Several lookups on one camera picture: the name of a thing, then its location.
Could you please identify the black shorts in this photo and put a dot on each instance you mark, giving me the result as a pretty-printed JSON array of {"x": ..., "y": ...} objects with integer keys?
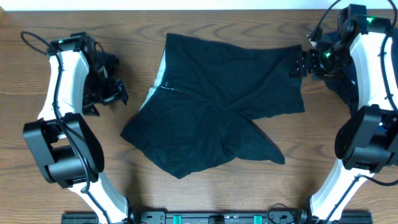
[{"x": 200, "y": 111}]

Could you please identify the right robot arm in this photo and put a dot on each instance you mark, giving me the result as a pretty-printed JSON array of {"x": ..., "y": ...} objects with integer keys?
[{"x": 366, "y": 143}]

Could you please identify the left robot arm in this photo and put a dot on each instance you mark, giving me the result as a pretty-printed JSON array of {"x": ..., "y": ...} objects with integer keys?
[{"x": 64, "y": 147}]

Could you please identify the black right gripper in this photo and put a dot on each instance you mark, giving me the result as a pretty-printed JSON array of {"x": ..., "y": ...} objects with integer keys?
[{"x": 303, "y": 64}]

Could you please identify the folded black cloth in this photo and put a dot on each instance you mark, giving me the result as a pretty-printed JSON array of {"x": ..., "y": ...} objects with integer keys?
[{"x": 102, "y": 80}]

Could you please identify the dark navy clothes pile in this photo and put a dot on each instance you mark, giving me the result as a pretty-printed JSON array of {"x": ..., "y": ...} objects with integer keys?
[{"x": 367, "y": 68}]

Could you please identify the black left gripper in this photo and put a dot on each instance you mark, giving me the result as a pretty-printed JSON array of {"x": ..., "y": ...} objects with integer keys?
[{"x": 112, "y": 94}]

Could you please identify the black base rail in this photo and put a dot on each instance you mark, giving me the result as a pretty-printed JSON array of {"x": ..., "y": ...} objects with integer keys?
[{"x": 276, "y": 216}]

